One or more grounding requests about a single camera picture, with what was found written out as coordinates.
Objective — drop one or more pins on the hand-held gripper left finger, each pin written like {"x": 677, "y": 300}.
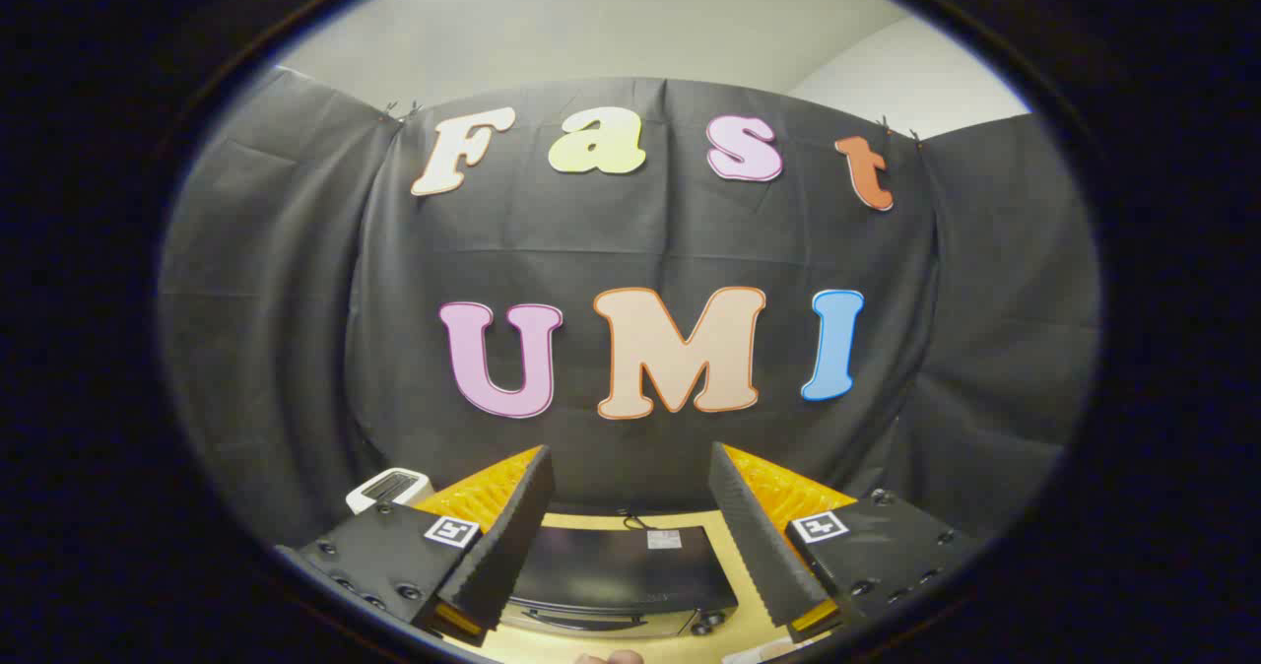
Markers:
{"x": 512, "y": 536}

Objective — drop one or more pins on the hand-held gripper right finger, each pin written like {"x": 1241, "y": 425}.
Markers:
{"x": 754, "y": 536}

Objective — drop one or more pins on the black toaster oven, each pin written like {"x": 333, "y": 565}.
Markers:
{"x": 621, "y": 565}

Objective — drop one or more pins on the white slotted appliance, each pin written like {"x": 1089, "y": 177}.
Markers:
{"x": 386, "y": 489}

